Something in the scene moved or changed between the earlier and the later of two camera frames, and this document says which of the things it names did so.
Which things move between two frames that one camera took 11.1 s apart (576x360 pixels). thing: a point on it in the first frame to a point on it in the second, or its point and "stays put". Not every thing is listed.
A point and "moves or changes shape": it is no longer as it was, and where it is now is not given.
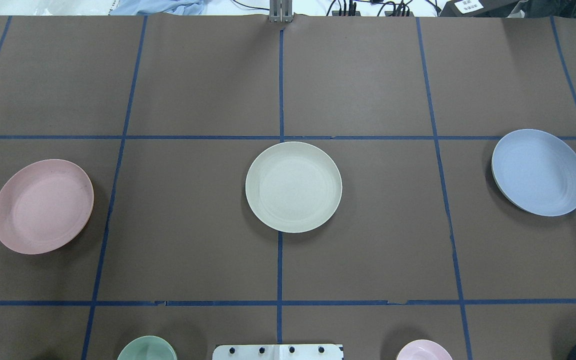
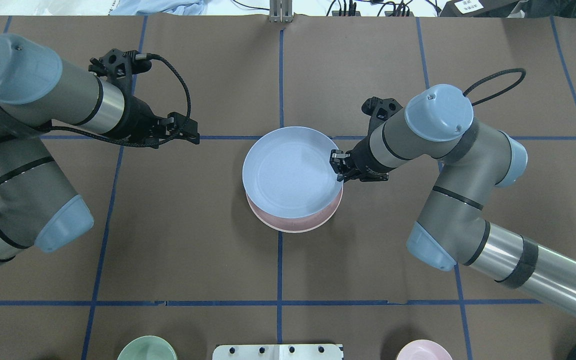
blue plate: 539,172 to 287,172
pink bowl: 424,349 stays put
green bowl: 147,347 stays put
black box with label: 478,8 stays put
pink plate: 42,205 moves or changes shape
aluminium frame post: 281,11 stays put
